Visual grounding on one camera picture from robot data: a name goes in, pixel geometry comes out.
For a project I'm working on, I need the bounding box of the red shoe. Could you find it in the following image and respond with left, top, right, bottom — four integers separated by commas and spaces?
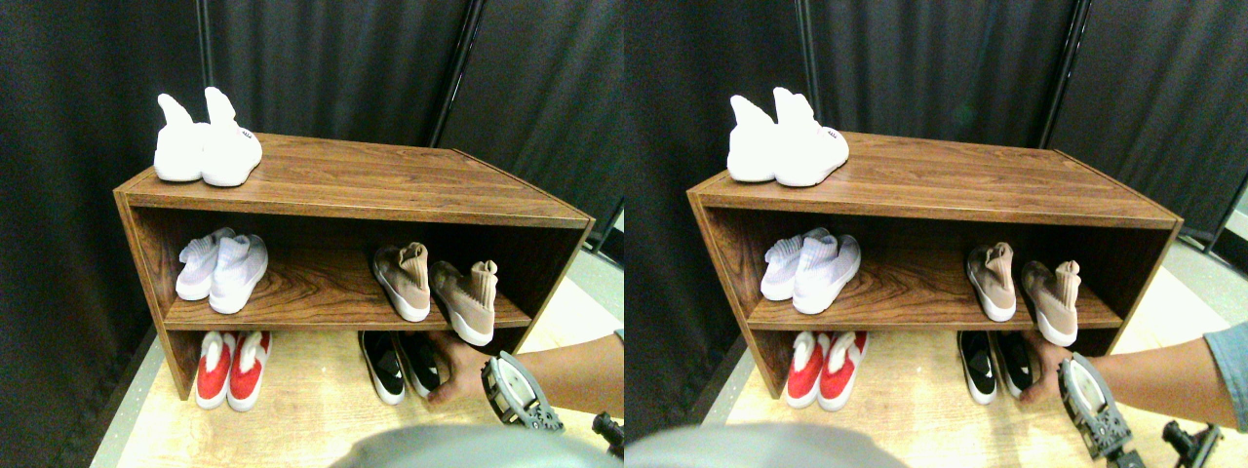
818, 331, 871, 412
227, 331, 273, 412
786, 331, 830, 409
195, 331, 238, 410

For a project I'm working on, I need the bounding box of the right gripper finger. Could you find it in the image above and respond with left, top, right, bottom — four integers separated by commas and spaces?
1057, 352, 1135, 462
481, 350, 566, 434

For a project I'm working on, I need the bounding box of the pale lilac shoe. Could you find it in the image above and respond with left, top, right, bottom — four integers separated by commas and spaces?
209, 234, 269, 315
760, 234, 808, 301
792, 228, 863, 315
175, 227, 236, 302

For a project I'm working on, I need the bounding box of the white shoe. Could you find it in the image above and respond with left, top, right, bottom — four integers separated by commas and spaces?
773, 87, 850, 188
727, 95, 782, 183
154, 94, 212, 183
201, 87, 264, 188

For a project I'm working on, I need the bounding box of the brown shoe rack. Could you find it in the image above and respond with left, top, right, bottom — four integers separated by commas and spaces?
687, 132, 1185, 399
113, 134, 596, 401

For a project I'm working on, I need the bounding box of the beige shoe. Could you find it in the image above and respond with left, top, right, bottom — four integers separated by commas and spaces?
372, 242, 432, 324
432, 259, 500, 347
1021, 259, 1082, 347
966, 242, 1017, 323

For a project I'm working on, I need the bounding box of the black shoe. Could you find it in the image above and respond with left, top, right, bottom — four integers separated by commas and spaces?
996, 331, 1034, 399
400, 331, 443, 399
957, 331, 999, 406
358, 331, 407, 406

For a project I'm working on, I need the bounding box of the person's hand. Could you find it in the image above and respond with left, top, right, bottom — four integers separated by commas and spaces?
425, 331, 494, 412
1017, 329, 1075, 407

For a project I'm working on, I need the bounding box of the curtain stand pole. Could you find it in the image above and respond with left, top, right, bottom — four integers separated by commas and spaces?
795, 0, 819, 98
1037, 0, 1094, 150
429, 0, 487, 149
195, 0, 215, 98

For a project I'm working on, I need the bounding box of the curtain stand foot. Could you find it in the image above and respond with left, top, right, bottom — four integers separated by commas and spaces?
1207, 179, 1248, 253

